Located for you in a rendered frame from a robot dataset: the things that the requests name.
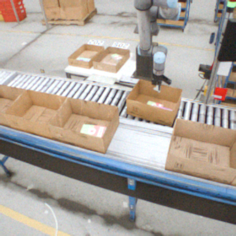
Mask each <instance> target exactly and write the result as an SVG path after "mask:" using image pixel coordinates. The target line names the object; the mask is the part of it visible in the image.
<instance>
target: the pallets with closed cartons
mask: <svg viewBox="0 0 236 236"><path fill-rule="evenodd" d="M42 2H43V6H44V10H45V14H46V17H47V19H48V18H49V19H48V20H47V21H48V24H49V23H51V24H53V23H54V25H56V26H57V25H66V26H69V25H70V24H72V23H73V24H78V25H79V26H84V25H85V24H86V23H88V21H89V20H90V19H91V18H92V17H93V16H94V15H96V13H97V8H95V3H94V0H42ZM42 14H43V12H42ZM59 18H61V19H60V20H58V19H59ZM71 19H72V20H71ZM77 19H78V21H77ZM41 23H42V25H44V26H46V24H45V19H44V14H43V19H42V21H41Z"/></svg>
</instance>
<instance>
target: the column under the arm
mask: <svg viewBox="0 0 236 236"><path fill-rule="evenodd" d="M138 45H139V44H138ZM138 45H137V46H136V47H135V49H136V69H135V71H134V72H133V74H132V75H131V78H135V79H142V80H146V81H151V80H152V72H153V70H154V57H148V56H141V55H138ZM152 45H153V46H159V45H158V43H157V42H152Z"/></svg>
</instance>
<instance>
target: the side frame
mask: <svg viewBox="0 0 236 236"><path fill-rule="evenodd" d="M0 140H3V141H6V142H10V143H13V144H16V145H20V146H24V147H26V148H30V149H33V150H35V151H39V152H42V153H45V154H48V155H52V156H54V157H58V158H61V159H64V160H67V161H70V162H74V163H78V164H80V165H83V166H86V167H90V168H94V169H96V170H101V171H105V172H108V173H112V174H115V175H118V176H122V177H125V178H130V179H134V180H137V181H140V182H143V183H148V184H152V185H155V186H159V187H164V188H166V189H172V190H174V191H178V192H183V193H185V194H191V195H194V196H198V197H201V198H206V199H209V200H214V201H219V202H222V203H226V204H231V205H235V206H236V190H233V189H230V188H229V189H228V188H225V187H220V186H217V185H212V184H208V183H203V182H201V181H195V180H192V179H189V178H188V179H187V178H183V177H180V176H175V175H171V174H168V173H162V172H159V171H155V170H151V169H149V168H143V167H139V166H136V165H132V164H129V163H125V162H119V161H116V160H112V159H108V158H105V157H102V156H98V155H95V154H91V153H88V152H84V151H80V150H77V149H73V148H71V147H65V146H60V145H57V144H54V143H50V142H48V141H43V140H40V139H37V138H33V137H31V136H27V135H24V134H21V133H17V132H13V131H11V130H6V129H3V128H0ZM80 158H81V159H80ZM106 165H107V166H106ZM155 178H156V179H155ZM175 183H176V184H175ZM186 186H187V187H186ZM220 197H221V199H220Z"/></svg>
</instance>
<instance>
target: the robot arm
mask: <svg viewBox="0 0 236 236"><path fill-rule="evenodd" d="M134 7H135V9H136V13H137V17H138V26H137V29H138V31H139V39H140V44H139V45H138V55H141V56H148V57H154V70H153V72H152V80H151V84H152V85H157V86H156V88H154V90H157V91H158V92H159V93H160V91H161V84H162V81H163V82H164V83H167V84H168V85H170V84H171V82H172V80H171V79H169V78H168V77H167V76H165V75H163V74H164V73H165V60H166V57H167V48H166V46H165V45H162V44H161V45H159V46H153V45H151V43H150V33H154V32H156V31H157V30H158V27H159V26H158V24H157V19H163V20H169V21H178V20H179V16H180V10H181V3H178V0H134Z"/></svg>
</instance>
